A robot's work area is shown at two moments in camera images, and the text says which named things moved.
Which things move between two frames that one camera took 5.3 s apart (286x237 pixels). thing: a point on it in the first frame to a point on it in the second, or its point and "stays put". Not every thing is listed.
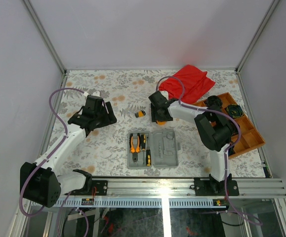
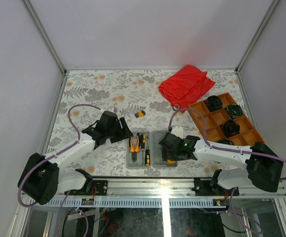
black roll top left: [214, 102] stays put
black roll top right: [234, 111] stays put
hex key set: [140, 114] stays put
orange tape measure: [161, 123] to [171, 162]
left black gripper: [110, 118] to [125, 133]
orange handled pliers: [135, 152] stays put
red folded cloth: [196, 83] stays put
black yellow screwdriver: [148, 154] stays put
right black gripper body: [156, 115] to [170, 155]
